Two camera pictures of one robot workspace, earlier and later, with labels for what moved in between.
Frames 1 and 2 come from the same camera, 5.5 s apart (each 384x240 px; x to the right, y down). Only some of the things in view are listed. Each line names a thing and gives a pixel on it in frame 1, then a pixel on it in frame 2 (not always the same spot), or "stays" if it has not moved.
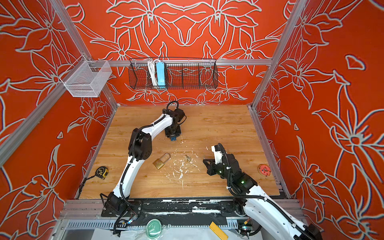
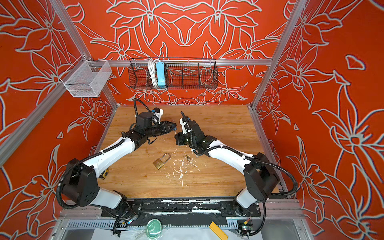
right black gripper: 211,168 → 179,139
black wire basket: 198,74 stays
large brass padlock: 159,164 stays
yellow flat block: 219,232 stays
